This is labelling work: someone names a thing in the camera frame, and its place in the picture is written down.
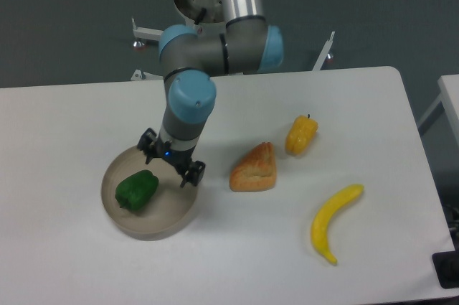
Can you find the green bell pepper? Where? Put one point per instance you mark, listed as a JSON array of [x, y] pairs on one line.
[[134, 192]]

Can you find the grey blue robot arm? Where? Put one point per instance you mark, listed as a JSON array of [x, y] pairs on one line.
[[190, 60]]

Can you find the yellow banana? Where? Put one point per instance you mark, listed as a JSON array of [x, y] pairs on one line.
[[325, 215]]

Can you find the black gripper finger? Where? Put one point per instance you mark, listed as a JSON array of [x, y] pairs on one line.
[[147, 144], [192, 173]]

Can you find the white side table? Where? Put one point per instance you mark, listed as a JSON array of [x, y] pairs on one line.
[[446, 102]]

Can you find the beige round plate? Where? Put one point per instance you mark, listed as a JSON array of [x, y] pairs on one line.
[[166, 212]]

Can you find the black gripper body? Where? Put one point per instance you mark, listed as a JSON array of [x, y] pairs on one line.
[[179, 159]]

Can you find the orange pastry bread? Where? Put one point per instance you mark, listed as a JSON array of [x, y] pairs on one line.
[[256, 171]]

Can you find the yellow bell pepper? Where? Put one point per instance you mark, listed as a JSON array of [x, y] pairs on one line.
[[300, 135]]

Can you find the black device at table edge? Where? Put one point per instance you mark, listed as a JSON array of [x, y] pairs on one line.
[[446, 268]]

